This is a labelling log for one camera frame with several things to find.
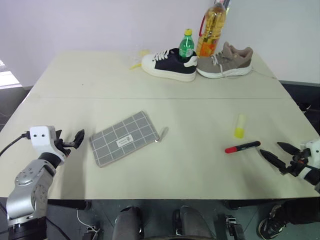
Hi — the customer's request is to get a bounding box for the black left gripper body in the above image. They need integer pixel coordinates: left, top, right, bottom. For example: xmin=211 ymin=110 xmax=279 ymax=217
xmin=53 ymin=138 xmax=76 ymax=159

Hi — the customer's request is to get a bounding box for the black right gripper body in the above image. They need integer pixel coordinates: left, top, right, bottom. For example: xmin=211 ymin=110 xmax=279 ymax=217
xmin=282 ymin=149 xmax=311 ymax=178

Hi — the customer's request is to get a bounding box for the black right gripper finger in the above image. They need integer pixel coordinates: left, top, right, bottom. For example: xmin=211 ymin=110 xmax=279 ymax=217
xmin=259 ymin=149 xmax=289 ymax=174
xmin=276 ymin=141 xmax=300 ymax=156

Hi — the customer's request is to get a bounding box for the grey checked pouch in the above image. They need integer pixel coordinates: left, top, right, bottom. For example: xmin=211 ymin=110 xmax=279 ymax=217
xmin=88 ymin=110 xmax=170 ymax=169

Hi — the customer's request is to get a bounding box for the red and black marker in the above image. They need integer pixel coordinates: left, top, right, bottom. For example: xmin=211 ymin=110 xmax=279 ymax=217
xmin=224 ymin=140 xmax=262 ymax=155

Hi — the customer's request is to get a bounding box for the yellow glue stick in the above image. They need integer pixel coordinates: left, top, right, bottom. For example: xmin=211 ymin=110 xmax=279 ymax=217
xmin=233 ymin=113 xmax=247 ymax=139

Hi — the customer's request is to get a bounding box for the bystander's black sneaker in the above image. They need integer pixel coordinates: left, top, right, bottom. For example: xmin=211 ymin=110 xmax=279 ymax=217
xmin=257 ymin=199 xmax=320 ymax=240

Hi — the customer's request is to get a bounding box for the black device under table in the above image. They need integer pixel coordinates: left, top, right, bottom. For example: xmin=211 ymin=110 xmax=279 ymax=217
xmin=224 ymin=214 xmax=247 ymax=240

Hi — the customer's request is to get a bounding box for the dark rounded shape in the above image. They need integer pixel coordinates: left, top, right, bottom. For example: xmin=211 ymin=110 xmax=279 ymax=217
xmin=172 ymin=205 xmax=216 ymax=240
xmin=113 ymin=205 xmax=145 ymax=240

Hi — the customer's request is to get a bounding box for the clear plastic bag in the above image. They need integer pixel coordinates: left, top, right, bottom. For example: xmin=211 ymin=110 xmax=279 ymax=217
xmin=128 ymin=48 xmax=151 ymax=71

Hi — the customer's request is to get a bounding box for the taupe sneaker with white sole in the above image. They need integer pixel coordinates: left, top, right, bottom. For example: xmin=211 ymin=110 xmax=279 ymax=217
xmin=196 ymin=41 xmax=254 ymax=79

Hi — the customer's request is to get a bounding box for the black and white sneaker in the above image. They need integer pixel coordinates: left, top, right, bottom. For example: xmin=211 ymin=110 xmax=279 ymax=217
xmin=141 ymin=47 xmax=199 ymax=83

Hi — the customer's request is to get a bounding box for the large cooking oil bottle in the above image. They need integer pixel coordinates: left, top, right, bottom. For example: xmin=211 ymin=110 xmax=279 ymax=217
xmin=195 ymin=1 xmax=227 ymax=58

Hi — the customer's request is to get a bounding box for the green plastic bottle yellow cap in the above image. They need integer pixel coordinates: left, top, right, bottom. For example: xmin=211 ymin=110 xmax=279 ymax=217
xmin=178 ymin=28 xmax=196 ymax=62

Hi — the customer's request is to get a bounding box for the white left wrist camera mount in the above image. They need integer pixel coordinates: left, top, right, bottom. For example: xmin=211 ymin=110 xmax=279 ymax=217
xmin=29 ymin=125 xmax=69 ymax=166

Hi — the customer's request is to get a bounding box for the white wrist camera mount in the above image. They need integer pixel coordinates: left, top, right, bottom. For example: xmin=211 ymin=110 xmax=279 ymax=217
xmin=299 ymin=138 xmax=320 ymax=180
xmin=29 ymin=125 xmax=69 ymax=166

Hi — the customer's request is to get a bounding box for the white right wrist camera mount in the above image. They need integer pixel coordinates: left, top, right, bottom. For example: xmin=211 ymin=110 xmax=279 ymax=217
xmin=299 ymin=138 xmax=320 ymax=180

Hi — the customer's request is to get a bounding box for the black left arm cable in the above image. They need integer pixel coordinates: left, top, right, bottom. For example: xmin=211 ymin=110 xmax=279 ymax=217
xmin=0 ymin=132 xmax=32 ymax=158

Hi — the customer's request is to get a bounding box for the black table frame bar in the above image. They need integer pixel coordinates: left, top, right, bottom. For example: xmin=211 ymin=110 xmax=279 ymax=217
xmin=46 ymin=199 xmax=92 ymax=211

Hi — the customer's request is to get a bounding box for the thin white cable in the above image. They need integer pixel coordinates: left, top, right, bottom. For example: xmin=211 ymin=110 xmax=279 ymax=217
xmin=75 ymin=209 xmax=101 ymax=234

